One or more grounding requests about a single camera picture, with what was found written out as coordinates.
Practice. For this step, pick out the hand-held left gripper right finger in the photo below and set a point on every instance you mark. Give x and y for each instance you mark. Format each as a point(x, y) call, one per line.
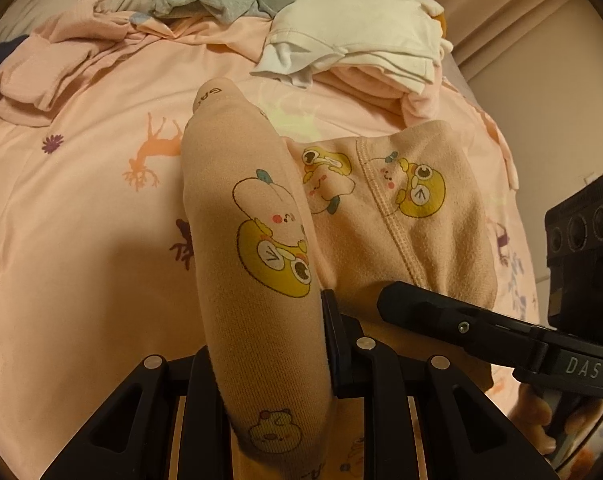
point(332, 350)

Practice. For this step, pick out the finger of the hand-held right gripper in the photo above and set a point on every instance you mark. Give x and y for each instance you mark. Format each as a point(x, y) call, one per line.
point(431, 312)

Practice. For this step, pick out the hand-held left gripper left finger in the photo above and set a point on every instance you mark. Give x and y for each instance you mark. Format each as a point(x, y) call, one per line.
point(204, 395)

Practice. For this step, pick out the pink cartoon-print pants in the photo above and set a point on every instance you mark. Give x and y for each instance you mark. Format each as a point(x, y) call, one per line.
point(261, 335)

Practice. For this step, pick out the person's right hand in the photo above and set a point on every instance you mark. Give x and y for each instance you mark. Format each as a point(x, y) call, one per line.
point(531, 405)

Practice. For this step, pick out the pink ribbed garment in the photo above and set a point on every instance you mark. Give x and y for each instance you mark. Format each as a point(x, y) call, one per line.
point(376, 85)

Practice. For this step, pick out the pink deer-print bed sheet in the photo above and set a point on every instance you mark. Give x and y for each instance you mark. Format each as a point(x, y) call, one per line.
point(81, 185)

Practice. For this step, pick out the beige curtain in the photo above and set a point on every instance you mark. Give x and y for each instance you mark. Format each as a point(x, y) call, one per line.
point(506, 20)

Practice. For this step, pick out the orange cloth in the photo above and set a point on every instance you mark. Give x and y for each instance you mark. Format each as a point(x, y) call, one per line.
point(441, 22)

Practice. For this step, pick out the white garment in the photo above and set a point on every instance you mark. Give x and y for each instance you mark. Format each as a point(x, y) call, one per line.
point(361, 25)

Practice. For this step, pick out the crumpled pink garment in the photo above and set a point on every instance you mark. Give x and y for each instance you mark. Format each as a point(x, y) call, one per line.
point(46, 70)

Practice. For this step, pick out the dark blue cloth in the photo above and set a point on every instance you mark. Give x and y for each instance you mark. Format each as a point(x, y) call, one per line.
point(1, 50)

